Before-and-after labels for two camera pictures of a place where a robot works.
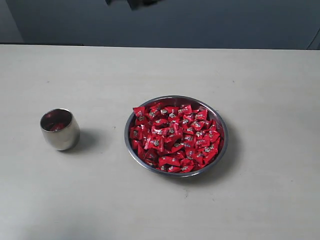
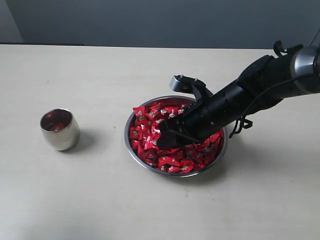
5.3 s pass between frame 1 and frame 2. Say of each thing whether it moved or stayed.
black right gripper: moved
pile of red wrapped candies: stayed
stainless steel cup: stayed
